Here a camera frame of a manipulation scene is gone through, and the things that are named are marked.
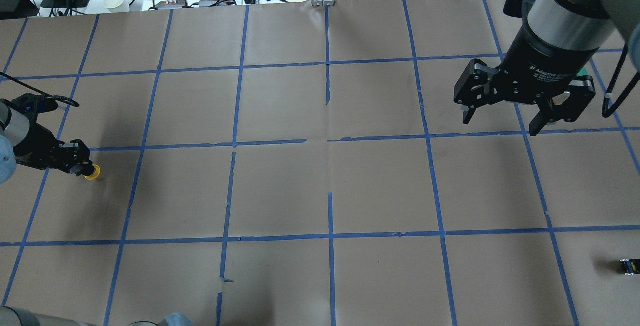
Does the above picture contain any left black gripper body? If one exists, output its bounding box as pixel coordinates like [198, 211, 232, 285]
[13, 124, 67, 172]

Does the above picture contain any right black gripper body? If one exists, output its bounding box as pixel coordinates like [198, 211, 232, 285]
[493, 23, 596, 105]

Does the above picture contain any yellow push button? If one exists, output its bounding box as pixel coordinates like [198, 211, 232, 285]
[81, 164, 102, 181]

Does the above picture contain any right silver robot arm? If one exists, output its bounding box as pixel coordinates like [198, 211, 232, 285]
[453, 0, 639, 137]

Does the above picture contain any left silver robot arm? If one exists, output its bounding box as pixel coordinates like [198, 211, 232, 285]
[0, 94, 102, 184]

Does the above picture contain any white paper cup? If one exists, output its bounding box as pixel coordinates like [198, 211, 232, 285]
[103, 0, 131, 14]

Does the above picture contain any grey usb hub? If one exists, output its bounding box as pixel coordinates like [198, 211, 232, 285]
[153, 0, 185, 10]
[198, 0, 236, 9]

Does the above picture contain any black yellow small component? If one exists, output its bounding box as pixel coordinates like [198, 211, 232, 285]
[619, 258, 640, 276]

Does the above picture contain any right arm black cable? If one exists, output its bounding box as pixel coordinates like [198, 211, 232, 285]
[601, 46, 636, 119]

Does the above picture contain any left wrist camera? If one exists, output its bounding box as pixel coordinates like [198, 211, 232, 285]
[9, 93, 59, 117]

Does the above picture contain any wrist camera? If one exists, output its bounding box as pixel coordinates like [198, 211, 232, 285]
[503, 0, 536, 19]
[9, 93, 59, 117]

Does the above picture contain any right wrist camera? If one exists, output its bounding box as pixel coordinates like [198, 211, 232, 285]
[503, 0, 536, 19]

